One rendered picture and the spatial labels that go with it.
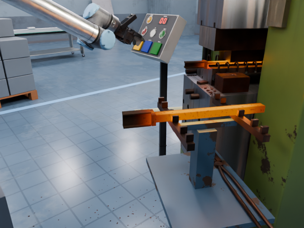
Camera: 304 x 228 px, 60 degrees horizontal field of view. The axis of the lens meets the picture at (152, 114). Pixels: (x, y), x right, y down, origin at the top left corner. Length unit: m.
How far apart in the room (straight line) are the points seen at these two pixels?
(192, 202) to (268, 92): 0.52
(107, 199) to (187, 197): 1.14
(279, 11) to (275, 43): 0.11
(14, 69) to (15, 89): 0.26
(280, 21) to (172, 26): 0.77
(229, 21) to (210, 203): 0.71
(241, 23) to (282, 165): 0.58
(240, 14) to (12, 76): 3.27
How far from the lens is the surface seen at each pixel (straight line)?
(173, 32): 1.64
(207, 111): 0.81
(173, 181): 0.95
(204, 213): 0.84
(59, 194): 2.08
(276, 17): 1.05
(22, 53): 3.97
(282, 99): 1.04
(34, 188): 2.20
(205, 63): 1.26
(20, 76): 4.01
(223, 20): 1.15
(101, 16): 1.42
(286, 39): 1.03
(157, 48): 1.64
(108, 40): 1.27
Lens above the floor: 1.26
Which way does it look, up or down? 23 degrees down
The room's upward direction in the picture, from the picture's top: straight up
